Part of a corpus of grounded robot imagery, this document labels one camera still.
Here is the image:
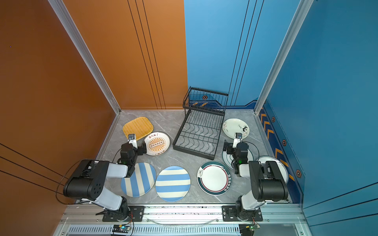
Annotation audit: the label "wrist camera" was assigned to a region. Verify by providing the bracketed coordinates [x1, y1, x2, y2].
[128, 134, 138, 148]
[232, 133, 243, 148]

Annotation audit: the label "circuit board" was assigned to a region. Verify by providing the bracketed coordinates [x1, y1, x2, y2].
[111, 224, 132, 236]
[239, 223, 261, 236]

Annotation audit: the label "aluminium front rail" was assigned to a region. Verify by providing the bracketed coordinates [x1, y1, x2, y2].
[59, 204, 307, 225]

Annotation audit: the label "left circuit board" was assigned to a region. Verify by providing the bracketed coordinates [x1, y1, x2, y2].
[111, 224, 132, 236]

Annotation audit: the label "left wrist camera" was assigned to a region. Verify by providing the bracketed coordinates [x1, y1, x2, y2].
[128, 134, 138, 148]

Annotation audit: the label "orange sunburst round plate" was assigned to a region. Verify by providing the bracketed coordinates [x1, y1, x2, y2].
[144, 132, 170, 156]

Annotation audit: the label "blue striped plate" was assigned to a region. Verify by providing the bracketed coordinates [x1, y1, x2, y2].
[155, 166, 191, 202]
[121, 162, 157, 198]

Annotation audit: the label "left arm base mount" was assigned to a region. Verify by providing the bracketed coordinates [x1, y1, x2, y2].
[96, 206, 145, 223]

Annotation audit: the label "black wire dish rack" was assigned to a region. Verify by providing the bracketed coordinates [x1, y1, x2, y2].
[172, 87, 228, 160]

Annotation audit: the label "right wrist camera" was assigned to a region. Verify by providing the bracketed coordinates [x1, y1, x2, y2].
[232, 133, 243, 148]

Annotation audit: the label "white floral plate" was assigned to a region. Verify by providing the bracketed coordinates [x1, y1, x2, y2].
[222, 119, 250, 139]

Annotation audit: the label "white plate red characters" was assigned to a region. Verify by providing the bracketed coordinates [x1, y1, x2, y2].
[257, 156, 289, 183]

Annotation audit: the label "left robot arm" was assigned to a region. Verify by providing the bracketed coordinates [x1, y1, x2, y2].
[63, 143, 147, 220]

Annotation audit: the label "right circuit board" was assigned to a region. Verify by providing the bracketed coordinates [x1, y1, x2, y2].
[239, 223, 261, 236]

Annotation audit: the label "white green emblem plate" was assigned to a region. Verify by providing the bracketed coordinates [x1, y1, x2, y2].
[222, 150, 254, 170]

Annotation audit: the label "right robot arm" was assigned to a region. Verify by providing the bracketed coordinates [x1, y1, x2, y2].
[223, 140, 289, 220]

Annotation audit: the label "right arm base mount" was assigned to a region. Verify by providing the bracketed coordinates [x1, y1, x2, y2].
[221, 205, 263, 222]

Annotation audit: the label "yellow woven square plate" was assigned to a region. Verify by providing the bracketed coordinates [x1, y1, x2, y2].
[122, 117, 154, 141]

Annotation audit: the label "green red rimmed plate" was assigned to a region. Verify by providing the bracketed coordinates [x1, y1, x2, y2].
[197, 161, 232, 196]

